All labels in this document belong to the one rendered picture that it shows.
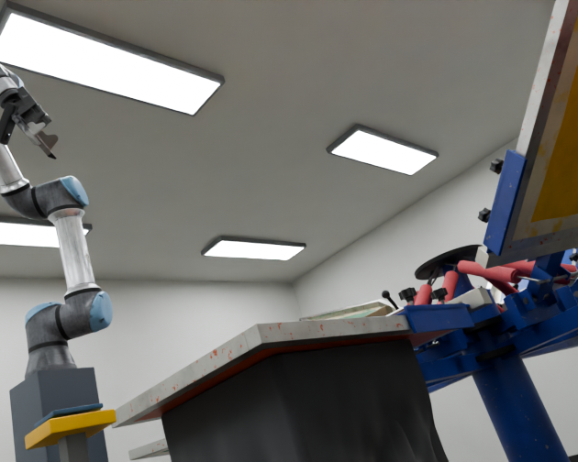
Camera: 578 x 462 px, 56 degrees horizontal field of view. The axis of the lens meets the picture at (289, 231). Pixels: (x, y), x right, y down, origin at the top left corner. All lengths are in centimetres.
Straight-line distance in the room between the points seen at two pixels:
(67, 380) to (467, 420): 493
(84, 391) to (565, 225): 152
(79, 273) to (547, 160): 142
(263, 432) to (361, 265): 571
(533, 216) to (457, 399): 465
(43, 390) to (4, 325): 364
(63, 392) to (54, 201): 61
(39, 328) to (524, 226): 147
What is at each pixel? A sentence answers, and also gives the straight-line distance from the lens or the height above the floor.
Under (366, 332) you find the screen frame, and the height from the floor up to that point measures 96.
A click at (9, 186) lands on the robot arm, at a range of 199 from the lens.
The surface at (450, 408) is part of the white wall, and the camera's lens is 626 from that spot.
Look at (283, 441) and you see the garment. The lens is 109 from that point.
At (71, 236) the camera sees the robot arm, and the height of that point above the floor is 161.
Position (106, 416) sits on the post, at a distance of 118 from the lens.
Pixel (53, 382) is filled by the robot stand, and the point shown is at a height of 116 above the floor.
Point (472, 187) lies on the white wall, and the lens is 608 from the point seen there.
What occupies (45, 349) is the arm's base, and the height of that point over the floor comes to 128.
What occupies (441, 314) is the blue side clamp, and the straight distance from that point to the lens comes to 147.
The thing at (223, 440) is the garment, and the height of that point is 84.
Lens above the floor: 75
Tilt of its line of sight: 23 degrees up
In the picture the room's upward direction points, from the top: 18 degrees counter-clockwise
